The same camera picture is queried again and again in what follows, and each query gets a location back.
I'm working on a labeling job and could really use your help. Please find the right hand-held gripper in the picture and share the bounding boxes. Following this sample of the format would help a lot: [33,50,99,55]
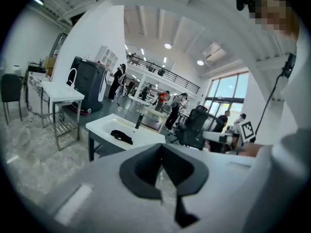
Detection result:
[202,120,258,155]

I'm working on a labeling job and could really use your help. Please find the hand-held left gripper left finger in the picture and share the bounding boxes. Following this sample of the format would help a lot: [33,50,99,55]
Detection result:
[119,143,163,201]

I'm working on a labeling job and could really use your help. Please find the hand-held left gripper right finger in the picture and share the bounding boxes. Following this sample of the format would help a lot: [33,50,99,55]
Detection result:
[161,143,209,228]

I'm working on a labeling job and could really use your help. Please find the black cloth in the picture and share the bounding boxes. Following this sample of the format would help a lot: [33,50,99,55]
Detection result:
[110,129,134,146]

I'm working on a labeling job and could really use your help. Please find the person's right forearm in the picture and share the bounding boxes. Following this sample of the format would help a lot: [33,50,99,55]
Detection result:
[238,143,264,158]

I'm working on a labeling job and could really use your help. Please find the white sink basin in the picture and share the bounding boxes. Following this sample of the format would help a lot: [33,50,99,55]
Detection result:
[86,113,167,162]

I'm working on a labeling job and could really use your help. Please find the black office chair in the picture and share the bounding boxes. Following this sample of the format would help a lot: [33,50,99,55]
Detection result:
[173,105,225,151]

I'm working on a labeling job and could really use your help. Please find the black sink faucet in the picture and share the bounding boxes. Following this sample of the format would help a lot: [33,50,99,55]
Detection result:
[134,114,145,130]

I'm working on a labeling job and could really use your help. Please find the person's white shirt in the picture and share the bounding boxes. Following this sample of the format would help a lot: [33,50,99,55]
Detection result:
[233,29,311,233]

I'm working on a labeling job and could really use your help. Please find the round white table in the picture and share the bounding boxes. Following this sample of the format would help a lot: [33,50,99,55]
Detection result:
[127,95,152,107]

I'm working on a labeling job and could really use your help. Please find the ceiling air conditioner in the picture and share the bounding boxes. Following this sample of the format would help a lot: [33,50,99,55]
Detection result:
[201,42,227,61]

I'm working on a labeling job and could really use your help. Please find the black balcony railing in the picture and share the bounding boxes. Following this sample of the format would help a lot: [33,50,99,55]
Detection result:
[126,53,201,95]

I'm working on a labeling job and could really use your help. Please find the large black machine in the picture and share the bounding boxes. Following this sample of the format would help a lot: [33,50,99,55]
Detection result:
[66,55,108,117]

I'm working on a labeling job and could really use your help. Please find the white arched faucet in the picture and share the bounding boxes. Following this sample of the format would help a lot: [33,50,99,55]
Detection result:
[66,67,78,90]

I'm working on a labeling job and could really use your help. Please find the person's face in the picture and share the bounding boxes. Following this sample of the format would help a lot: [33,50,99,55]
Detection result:
[248,0,301,42]

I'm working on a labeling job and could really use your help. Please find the white panelled cabinet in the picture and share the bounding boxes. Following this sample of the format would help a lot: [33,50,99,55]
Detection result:
[96,45,120,70]

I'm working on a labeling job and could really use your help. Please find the marble pattern counter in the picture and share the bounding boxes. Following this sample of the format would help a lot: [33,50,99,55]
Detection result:
[25,70,51,114]

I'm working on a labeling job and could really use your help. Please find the cardboard box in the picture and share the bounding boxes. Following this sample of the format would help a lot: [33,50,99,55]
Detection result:
[43,56,57,78]

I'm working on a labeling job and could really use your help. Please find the black countertop appliance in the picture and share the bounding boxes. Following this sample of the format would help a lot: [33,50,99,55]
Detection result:
[27,61,48,73]

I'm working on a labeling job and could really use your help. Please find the dark chair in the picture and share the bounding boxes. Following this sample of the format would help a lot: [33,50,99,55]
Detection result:
[0,73,23,126]

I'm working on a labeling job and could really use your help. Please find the thin black body cable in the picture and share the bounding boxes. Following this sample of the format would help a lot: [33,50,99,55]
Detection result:
[254,53,297,135]

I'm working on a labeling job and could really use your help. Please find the black head-worn camera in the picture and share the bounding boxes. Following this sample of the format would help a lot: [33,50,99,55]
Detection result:
[236,0,249,12]

